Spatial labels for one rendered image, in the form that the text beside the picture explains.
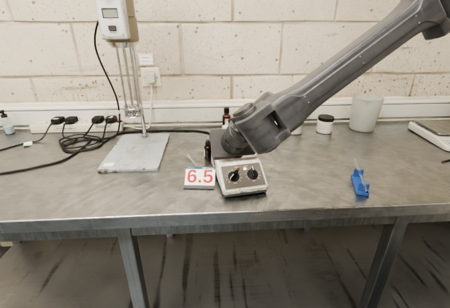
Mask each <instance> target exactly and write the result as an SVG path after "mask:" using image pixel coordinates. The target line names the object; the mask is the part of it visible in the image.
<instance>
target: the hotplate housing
mask: <svg viewBox="0 0 450 308"><path fill-rule="evenodd" d="M211 158H212V154H211ZM247 163H260V167H261V169H262V174H263V176H264V179H265V183H266V184H265V185H256V186H250V187H241V188H235V189H226V188H225V185H224V179H223V175H222V170H221V167H223V166H229V165H241V164H247ZM212 165H213V167H216V170H215V173H216V176H217V178H218V182H219V184H220V187H221V190H222V193H223V195H224V197H225V198H227V197H232V196H242V195H247V194H257V193H263V192H267V189H268V183H267V180H266V177H265V173H264V171H263V167H262V165H261V162H260V160H259V158H258V157H257V156H256V157H247V158H241V159H229V160H213V159H212Z"/></svg>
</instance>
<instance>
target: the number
mask: <svg viewBox="0 0 450 308"><path fill-rule="evenodd" d="M185 182H186V183H214V169H187V173H186V180H185Z"/></svg>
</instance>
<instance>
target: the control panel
mask: <svg viewBox="0 0 450 308"><path fill-rule="evenodd" d="M252 166H253V167H254V169H255V170H256V171H257V172H258V177H257V178H256V179H251V178H249V177H248V176H247V171H248V170H249V169H251V167H252ZM244 167H245V168H246V170H244ZM238 168H239V169H240V170H239V171H238V174H239V179H238V181H230V180H229V179H228V174H229V173H230V172H231V171H235V170H236V169H238ZM221 170H222V175H223V179H224V185H225V188H226V189H235V188H241V187H250V186H256V185H265V184H266V183H265V179H264V176H263V173H262V169H261V167H260V163H247V164H241V165H229V166H223V167H221Z"/></svg>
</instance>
